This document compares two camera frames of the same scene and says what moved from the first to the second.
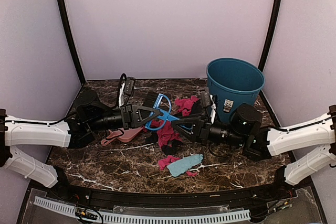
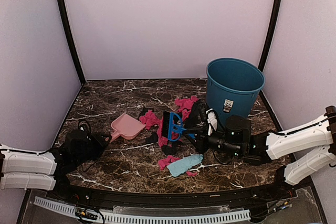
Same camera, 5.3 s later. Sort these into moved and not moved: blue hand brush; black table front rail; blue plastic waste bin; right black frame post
Moved: blue hand brush
Not moved: black table front rail; right black frame post; blue plastic waste bin
